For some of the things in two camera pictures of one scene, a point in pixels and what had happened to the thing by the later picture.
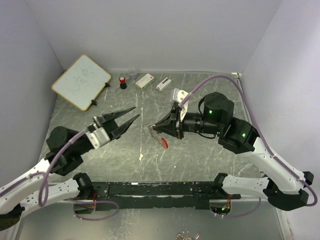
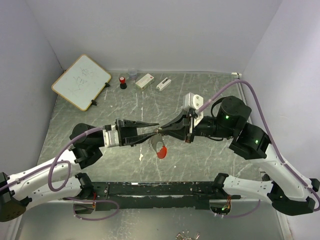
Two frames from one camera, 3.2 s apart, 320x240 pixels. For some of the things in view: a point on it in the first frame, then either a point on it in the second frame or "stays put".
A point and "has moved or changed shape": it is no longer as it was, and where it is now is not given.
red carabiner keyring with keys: (164, 143) has moved or changed shape
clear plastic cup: (133, 74) stays put
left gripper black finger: (120, 130) → (133, 140)
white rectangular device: (161, 86) stays put
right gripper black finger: (169, 120) → (178, 125)
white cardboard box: (145, 81) stays put
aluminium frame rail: (282, 224) stays put
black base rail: (153, 195) stays put
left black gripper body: (108, 126) → (123, 132)
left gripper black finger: (110, 117) → (132, 124)
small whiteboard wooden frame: (82, 82) stays put
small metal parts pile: (184, 236) stays put
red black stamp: (123, 85) stays put
